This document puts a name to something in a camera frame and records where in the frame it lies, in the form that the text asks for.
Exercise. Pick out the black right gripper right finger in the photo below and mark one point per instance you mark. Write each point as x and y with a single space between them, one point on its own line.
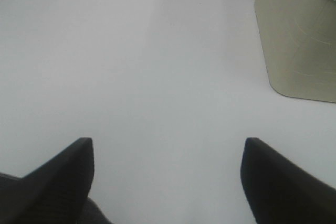
278 191

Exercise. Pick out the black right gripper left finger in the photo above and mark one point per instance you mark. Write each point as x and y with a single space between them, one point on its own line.
55 192

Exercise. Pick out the beige storage box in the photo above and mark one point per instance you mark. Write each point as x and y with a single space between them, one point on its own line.
298 41

